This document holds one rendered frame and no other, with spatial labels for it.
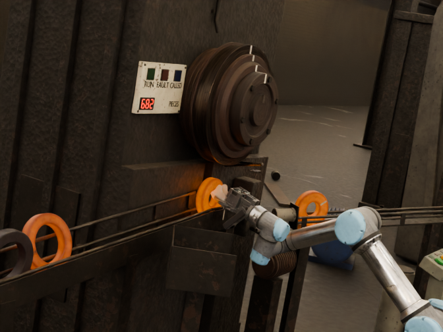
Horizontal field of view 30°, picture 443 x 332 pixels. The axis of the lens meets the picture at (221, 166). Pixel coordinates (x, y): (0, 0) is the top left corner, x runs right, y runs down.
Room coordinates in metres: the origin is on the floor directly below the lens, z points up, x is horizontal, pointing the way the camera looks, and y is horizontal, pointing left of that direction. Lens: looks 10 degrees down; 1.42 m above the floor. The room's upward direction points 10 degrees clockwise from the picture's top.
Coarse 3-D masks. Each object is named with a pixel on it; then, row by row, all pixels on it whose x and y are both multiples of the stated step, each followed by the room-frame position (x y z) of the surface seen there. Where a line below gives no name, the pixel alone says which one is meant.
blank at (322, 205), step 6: (306, 192) 3.44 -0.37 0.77; (312, 192) 3.43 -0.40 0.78; (318, 192) 3.44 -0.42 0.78; (300, 198) 3.42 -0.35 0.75; (306, 198) 3.42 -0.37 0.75; (312, 198) 3.43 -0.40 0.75; (318, 198) 3.44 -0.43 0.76; (324, 198) 3.46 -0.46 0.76; (300, 204) 3.40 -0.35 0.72; (306, 204) 3.42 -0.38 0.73; (318, 204) 3.45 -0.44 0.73; (324, 204) 3.46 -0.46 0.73; (300, 210) 3.41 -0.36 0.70; (306, 210) 3.42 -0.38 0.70; (318, 210) 3.46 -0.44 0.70; (324, 210) 3.46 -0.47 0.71; (300, 216) 3.41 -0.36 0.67
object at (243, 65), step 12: (240, 60) 3.08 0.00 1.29; (228, 72) 3.02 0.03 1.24; (240, 72) 3.06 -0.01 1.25; (264, 72) 3.20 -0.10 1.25; (228, 84) 3.02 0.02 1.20; (216, 96) 2.99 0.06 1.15; (228, 96) 3.01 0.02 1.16; (216, 108) 2.98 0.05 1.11; (228, 108) 3.01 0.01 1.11; (216, 120) 2.99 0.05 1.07; (228, 120) 3.03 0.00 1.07; (216, 132) 3.01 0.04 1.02; (228, 132) 3.04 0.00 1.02; (216, 144) 3.05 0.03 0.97; (228, 144) 3.07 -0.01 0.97; (240, 144) 3.13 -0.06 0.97; (228, 156) 3.11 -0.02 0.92; (240, 156) 3.18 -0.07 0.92
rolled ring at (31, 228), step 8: (40, 216) 2.41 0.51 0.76; (48, 216) 2.44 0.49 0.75; (56, 216) 2.46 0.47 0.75; (32, 224) 2.38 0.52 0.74; (40, 224) 2.40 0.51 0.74; (48, 224) 2.45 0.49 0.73; (56, 224) 2.46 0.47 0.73; (64, 224) 2.48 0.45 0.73; (24, 232) 2.37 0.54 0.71; (32, 232) 2.37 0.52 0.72; (56, 232) 2.48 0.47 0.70; (64, 232) 2.47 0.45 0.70; (32, 240) 2.36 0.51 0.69; (64, 240) 2.47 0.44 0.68; (64, 248) 2.46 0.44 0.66; (56, 256) 2.45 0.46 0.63; (64, 256) 2.45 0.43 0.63; (32, 264) 2.35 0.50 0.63; (40, 264) 2.36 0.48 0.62
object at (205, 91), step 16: (224, 48) 3.12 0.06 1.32; (240, 48) 3.10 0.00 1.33; (256, 48) 3.20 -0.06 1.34; (208, 64) 3.05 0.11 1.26; (224, 64) 3.02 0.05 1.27; (208, 80) 3.00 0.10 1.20; (208, 96) 2.97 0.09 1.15; (208, 112) 2.97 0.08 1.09; (208, 128) 2.99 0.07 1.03; (208, 144) 3.01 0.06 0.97; (224, 160) 3.12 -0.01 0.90; (240, 160) 3.22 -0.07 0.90
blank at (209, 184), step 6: (204, 180) 3.13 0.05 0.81; (210, 180) 3.12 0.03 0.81; (216, 180) 3.15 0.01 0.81; (204, 186) 3.10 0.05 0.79; (210, 186) 3.12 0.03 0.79; (216, 186) 3.16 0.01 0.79; (198, 192) 3.10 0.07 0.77; (204, 192) 3.09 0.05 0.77; (210, 192) 3.12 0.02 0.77; (198, 198) 3.09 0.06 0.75; (204, 198) 3.09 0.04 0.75; (198, 204) 3.09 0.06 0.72; (204, 204) 3.10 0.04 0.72; (210, 204) 3.17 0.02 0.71; (216, 204) 3.17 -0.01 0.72; (198, 210) 3.11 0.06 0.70
